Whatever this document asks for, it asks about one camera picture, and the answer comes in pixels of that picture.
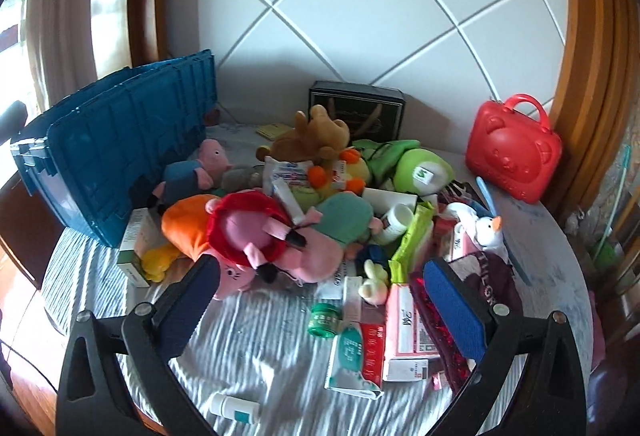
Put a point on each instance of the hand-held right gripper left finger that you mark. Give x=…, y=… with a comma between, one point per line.
x=192, y=311

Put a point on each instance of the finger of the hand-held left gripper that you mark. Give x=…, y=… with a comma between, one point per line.
x=12, y=114

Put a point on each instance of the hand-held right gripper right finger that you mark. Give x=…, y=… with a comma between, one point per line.
x=457, y=311

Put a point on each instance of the orange-dress pig plush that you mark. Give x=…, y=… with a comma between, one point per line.
x=185, y=226

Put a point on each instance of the blue plastic crate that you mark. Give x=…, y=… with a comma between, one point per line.
x=100, y=155

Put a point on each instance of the red-dress pig plush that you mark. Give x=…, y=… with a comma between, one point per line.
x=240, y=226

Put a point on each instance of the dark red printed bag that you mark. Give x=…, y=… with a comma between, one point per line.
x=492, y=276

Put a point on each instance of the pink tissue pack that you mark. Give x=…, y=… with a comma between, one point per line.
x=410, y=331
x=452, y=236

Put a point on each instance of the window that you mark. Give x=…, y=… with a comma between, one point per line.
x=12, y=40

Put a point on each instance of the white small box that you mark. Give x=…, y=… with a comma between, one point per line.
x=405, y=369

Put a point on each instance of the green wipes pack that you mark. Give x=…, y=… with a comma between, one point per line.
x=415, y=241

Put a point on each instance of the white goose plush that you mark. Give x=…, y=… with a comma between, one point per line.
x=482, y=231

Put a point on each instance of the white rabbit toy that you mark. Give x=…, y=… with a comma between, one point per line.
x=375, y=286

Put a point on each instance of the red white box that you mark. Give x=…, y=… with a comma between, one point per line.
x=372, y=351

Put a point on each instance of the white curtain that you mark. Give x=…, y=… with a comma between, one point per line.
x=60, y=30

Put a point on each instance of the dark blue small toy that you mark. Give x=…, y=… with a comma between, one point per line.
x=378, y=256

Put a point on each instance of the white narrow box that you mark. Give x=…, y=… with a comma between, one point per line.
x=352, y=298

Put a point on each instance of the white small bottle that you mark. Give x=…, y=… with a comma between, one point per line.
x=235, y=408

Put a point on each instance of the white plastic bottle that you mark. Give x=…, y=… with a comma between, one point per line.
x=397, y=221

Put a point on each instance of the dark wooden cabinet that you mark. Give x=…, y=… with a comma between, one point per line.
x=20, y=231

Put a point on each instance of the white green medicine box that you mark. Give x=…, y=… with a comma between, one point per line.
x=347, y=361

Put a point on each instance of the blue toothbrush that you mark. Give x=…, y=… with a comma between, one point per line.
x=484, y=188

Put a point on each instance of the green small jar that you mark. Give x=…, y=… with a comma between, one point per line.
x=325, y=318

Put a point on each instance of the blue-shirt pig plush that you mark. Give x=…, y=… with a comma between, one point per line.
x=185, y=176

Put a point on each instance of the grey plush toy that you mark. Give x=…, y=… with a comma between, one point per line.
x=240, y=177

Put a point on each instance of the white tube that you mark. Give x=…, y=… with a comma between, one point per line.
x=287, y=198

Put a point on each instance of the teal-dress pig plush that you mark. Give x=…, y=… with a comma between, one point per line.
x=345, y=216

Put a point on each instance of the green plastic cup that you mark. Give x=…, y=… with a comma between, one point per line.
x=602, y=253

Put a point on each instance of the green frog plush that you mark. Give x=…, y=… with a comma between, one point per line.
x=400, y=160

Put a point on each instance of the red bear suitcase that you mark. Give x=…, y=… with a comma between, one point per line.
x=510, y=155

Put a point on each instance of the white printed snack packet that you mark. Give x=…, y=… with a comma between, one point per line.
x=287, y=168

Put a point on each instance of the yellow duck plush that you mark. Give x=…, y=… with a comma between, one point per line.
x=355, y=170

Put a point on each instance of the yellow sticky notes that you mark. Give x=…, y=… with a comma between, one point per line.
x=272, y=129

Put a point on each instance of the brown moose plush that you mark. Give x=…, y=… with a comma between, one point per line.
x=320, y=130

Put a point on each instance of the black gift box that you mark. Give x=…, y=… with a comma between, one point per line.
x=360, y=100

